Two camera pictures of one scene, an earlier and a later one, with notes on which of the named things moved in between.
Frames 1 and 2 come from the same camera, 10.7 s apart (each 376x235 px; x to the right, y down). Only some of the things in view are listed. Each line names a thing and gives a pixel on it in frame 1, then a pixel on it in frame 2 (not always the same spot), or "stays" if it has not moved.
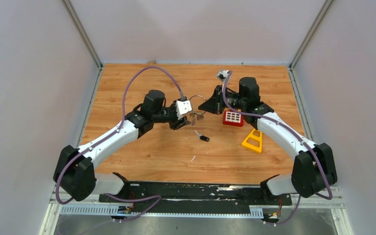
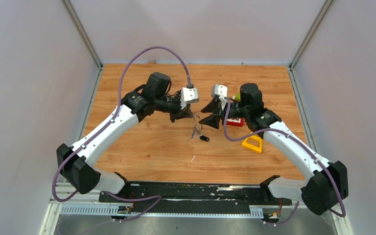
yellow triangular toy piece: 258,149 stays
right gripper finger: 214,105 → 213,120
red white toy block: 231,118 stays
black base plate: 195,197 stays
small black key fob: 202,137 stays
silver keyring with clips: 199,95 → 198,125
